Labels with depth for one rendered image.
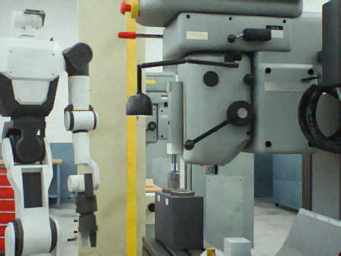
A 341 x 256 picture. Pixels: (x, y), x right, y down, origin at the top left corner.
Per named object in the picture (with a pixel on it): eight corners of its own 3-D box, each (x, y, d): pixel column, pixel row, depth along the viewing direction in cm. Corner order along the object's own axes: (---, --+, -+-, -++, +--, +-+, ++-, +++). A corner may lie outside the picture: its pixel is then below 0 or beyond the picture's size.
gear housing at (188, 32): (179, 47, 138) (179, 10, 138) (161, 59, 162) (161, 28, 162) (294, 51, 145) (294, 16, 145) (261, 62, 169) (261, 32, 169)
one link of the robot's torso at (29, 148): (-2, 161, 221) (-2, 120, 222) (29, 160, 228) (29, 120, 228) (13, 164, 197) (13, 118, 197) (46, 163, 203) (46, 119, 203)
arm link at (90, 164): (74, 192, 213) (72, 159, 215) (95, 190, 217) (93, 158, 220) (80, 190, 207) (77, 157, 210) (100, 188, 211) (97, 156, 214)
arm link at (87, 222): (71, 232, 212) (69, 203, 214) (94, 230, 217) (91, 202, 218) (81, 232, 201) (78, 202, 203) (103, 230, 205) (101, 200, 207)
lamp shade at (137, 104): (120, 115, 138) (120, 92, 138) (138, 116, 143) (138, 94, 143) (139, 115, 133) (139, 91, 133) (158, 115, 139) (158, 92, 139)
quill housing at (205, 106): (189, 166, 141) (189, 49, 141) (173, 161, 161) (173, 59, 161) (255, 164, 144) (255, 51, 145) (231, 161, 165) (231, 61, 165)
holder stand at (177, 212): (172, 250, 182) (172, 193, 182) (154, 238, 203) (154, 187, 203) (203, 248, 186) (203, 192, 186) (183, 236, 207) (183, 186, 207)
